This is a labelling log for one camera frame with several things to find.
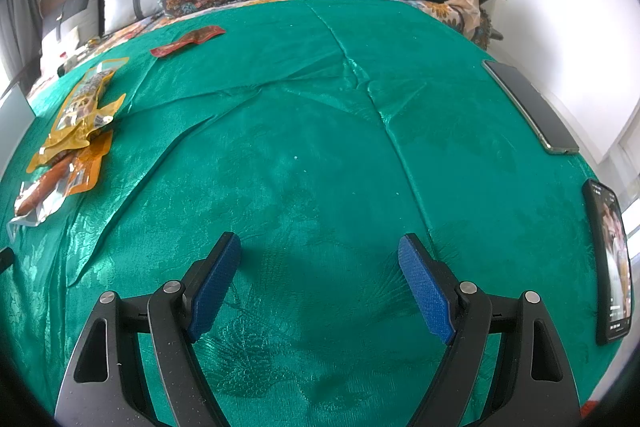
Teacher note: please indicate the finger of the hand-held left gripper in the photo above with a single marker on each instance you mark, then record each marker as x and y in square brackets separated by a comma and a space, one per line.
[6, 259]

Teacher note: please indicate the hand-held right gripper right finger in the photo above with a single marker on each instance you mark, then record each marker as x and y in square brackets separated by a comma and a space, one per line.
[425, 289]

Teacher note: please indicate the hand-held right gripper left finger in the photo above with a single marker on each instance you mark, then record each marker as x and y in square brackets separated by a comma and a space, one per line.
[215, 287]

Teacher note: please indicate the orange sausage packet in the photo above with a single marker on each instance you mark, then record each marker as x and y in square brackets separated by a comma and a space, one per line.
[80, 172]

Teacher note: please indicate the plain yellow snack packet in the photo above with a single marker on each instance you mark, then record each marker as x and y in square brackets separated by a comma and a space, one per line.
[75, 139]

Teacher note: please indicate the white panel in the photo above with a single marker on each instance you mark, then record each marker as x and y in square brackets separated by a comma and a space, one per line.
[15, 127]

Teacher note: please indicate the black smartphone with lit screen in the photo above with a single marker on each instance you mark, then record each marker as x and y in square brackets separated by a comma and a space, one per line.
[610, 262]

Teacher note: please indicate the green bed blanket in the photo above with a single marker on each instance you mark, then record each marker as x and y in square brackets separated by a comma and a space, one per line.
[320, 132]

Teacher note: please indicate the grey smartphone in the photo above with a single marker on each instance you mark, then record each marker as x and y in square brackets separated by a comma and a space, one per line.
[530, 107]

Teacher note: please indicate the grey curtain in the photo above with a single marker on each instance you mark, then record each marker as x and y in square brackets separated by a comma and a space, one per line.
[20, 17]

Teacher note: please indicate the red snack packet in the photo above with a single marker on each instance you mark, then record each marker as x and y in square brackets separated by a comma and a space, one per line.
[195, 38]

